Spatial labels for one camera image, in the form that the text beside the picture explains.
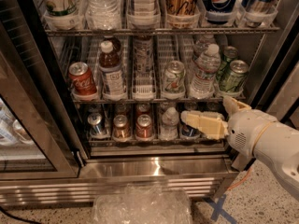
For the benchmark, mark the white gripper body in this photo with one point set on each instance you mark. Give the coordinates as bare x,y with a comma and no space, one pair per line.
248,131

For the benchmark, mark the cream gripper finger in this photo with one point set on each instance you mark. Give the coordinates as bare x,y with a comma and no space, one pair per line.
210,124
232,106

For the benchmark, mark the clear water bottle front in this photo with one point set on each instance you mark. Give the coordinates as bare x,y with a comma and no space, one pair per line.
206,68

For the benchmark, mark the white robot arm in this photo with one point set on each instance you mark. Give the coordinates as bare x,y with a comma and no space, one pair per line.
278,149

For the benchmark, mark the clear water bottle bottom shelf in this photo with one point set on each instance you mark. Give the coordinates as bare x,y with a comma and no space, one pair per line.
169,124

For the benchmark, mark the clear water bottle shelf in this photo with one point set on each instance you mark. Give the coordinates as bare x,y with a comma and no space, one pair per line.
169,124
103,14

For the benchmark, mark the clear water bottle behind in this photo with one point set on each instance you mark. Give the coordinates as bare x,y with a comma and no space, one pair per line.
201,44

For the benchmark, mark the white labelled drink bottle middle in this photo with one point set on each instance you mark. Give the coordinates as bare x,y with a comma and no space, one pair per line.
142,46

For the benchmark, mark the blue Pepsi can top shelf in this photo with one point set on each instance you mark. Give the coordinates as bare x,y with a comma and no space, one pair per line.
219,11

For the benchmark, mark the brown iced tea bottle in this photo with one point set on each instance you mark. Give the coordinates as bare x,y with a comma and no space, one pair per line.
111,69

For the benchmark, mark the stainless steel display fridge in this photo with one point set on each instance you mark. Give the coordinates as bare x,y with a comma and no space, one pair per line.
202,171

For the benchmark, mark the brown tea bottle behind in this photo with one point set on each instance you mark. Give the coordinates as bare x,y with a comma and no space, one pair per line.
115,42

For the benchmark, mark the clear water bottle top shelf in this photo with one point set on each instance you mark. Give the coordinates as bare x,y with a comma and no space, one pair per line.
103,14

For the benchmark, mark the fridge glass door left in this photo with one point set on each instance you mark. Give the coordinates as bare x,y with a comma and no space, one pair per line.
40,153

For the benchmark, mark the green soda can front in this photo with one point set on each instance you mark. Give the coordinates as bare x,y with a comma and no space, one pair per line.
234,76

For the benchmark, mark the blue Pepsi can bottom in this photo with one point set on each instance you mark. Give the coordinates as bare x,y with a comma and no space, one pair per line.
189,131

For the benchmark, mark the green soda can behind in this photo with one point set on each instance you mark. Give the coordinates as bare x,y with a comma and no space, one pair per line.
229,54

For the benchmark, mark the white green soda can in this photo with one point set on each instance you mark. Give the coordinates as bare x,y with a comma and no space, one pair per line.
173,78

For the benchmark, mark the red can bottom front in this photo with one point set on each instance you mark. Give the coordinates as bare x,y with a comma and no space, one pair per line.
144,126

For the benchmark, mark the white plastic lane divider tray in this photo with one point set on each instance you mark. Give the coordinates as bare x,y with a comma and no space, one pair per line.
143,83

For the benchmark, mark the blue tape cross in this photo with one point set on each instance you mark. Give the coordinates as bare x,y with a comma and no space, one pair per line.
218,210

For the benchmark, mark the brown can bottom front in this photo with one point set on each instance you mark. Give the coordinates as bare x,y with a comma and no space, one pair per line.
121,127

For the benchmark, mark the crumpled clear plastic bag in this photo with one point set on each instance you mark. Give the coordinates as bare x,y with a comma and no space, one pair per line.
147,205

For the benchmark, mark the blue silver energy can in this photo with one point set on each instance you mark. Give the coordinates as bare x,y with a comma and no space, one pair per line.
256,10

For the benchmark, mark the blue silver can bottom left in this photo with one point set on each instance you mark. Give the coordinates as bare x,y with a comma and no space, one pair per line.
97,124

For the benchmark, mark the red Coca-Cola can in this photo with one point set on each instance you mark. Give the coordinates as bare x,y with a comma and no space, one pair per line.
82,78

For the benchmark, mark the white green tall can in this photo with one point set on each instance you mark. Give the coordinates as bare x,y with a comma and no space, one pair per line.
60,0

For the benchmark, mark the top wire shelf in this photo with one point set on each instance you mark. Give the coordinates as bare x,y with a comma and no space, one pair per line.
168,31

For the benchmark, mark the wire shelf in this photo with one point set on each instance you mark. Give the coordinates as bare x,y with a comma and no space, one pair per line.
157,100
168,31
109,142

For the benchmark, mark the bottom wire shelf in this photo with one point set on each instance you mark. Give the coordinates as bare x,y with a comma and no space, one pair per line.
109,142

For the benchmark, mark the middle wire shelf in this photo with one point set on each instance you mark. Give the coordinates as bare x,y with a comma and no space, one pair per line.
157,100

